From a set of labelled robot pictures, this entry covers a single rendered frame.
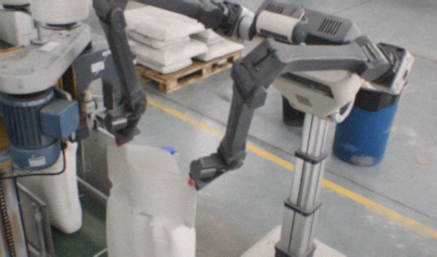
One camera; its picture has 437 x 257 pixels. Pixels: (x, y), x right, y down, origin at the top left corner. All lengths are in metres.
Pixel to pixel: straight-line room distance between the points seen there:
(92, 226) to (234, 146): 1.26
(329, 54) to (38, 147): 0.91
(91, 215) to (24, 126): 1.09
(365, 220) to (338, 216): 0.17
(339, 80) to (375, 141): 2.22
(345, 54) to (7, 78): 0.91
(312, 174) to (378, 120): 1.70
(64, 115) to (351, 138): 2.61
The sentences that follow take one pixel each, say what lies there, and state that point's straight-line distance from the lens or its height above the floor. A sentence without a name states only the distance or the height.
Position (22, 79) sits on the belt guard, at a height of 1.41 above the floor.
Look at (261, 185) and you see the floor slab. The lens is 3.43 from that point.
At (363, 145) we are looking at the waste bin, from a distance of 3.74.
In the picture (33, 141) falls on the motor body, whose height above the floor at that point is 1.20.
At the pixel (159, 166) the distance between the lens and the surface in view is 1.84.
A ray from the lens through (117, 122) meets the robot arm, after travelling 1.67.
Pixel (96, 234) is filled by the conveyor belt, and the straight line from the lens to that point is 2.43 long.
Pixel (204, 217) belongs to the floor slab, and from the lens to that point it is 3.11.
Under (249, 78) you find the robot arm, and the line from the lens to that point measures 1.11.
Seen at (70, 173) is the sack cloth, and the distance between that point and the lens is 2.33.
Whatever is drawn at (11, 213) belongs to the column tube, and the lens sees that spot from 1.98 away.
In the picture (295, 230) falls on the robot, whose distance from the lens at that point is 2.19.
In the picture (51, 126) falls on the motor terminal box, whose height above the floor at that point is 1.26.
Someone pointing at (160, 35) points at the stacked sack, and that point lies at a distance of 4.52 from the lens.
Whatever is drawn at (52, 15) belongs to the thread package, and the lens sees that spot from 1.49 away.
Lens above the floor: 1.96
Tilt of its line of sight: 29 degrees down
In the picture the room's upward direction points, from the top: 3 degrees clockwise
